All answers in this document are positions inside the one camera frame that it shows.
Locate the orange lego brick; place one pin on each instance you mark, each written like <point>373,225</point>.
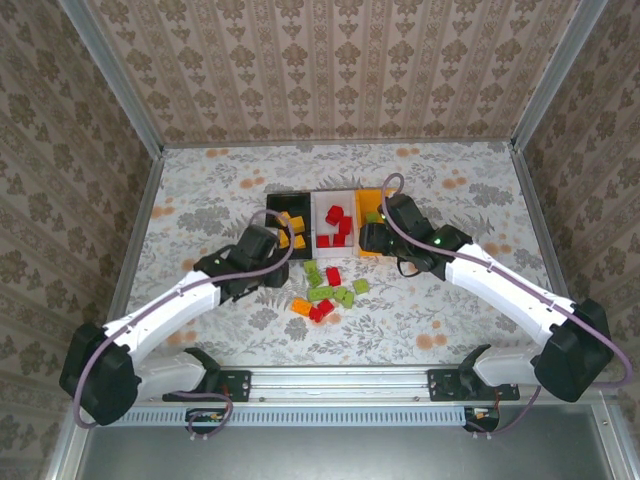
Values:
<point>301,305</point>

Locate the green lego brick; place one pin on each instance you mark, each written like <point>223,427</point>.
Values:
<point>314,278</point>
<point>310,266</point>
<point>360,286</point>
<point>320,293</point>
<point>372,217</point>
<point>344,296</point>

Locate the yellow sloped lego brick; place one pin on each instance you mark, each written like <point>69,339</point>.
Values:
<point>285,216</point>

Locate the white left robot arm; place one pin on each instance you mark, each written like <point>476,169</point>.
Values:
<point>160,310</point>

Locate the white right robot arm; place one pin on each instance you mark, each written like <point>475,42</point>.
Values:
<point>500,285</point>

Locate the orange plastic container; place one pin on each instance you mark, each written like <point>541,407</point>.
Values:
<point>365,200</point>

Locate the white plastic container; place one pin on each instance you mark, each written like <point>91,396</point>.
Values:
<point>320,210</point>

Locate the black plastic container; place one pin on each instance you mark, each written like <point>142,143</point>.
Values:
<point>275,202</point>

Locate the floral patterned table covering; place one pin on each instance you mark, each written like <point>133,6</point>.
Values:
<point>450,325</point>

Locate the small electronics board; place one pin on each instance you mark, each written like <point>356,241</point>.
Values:
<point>207,416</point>
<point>482,415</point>

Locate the grey metal sheet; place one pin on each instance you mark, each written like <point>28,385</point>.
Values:
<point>350,455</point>

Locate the aluminium table side rail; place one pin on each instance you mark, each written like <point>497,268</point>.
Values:
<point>140,235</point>
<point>545,220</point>

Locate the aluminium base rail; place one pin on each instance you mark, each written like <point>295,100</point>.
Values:
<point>340,385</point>

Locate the aluminium frame post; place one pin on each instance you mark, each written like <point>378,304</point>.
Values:
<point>115,80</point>
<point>560,75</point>

